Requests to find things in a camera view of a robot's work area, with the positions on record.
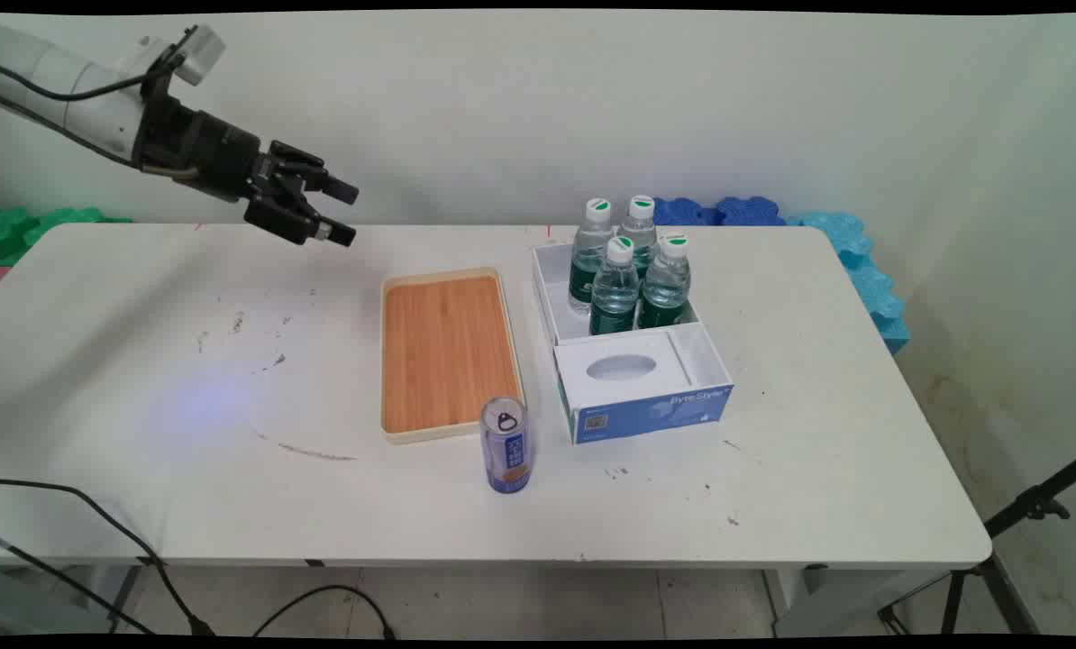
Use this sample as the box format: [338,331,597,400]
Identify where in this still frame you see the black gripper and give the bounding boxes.
[132,86,360,249]

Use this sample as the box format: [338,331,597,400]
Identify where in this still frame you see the water bottle green label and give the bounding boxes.
[568,198,616,316]
[617,195,659,271]
[588,236,641,336]
[639,233,692,329]

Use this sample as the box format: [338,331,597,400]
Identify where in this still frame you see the bamboo tray cream rim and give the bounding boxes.
[379,266,527,445]

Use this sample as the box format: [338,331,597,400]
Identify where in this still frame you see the green foam mat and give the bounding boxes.
[0,207,133,268]

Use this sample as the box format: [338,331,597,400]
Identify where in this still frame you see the blue drink can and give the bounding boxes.
[479,396,532,495]

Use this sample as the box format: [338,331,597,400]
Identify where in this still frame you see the white blue cardboard box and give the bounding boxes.
[531,239,735,446]

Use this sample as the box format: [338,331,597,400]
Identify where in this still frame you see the grey table leg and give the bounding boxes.
[105,565,144,634]

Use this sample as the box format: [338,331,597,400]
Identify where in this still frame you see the cyan foam mat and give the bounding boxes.
[785,212,911,355]

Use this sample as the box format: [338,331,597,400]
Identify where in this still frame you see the black tripod stand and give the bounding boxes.
[878,451,1076,636]

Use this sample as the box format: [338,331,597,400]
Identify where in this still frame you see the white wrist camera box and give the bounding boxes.
[145,24,227,88]

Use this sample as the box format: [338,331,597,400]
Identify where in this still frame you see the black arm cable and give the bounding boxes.
[0,41,200,181]

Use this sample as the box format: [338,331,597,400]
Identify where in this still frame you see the long black floor cable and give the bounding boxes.
[0,478,216,637]

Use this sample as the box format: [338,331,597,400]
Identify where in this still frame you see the looped black floor cable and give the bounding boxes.
[251,585,397,641]

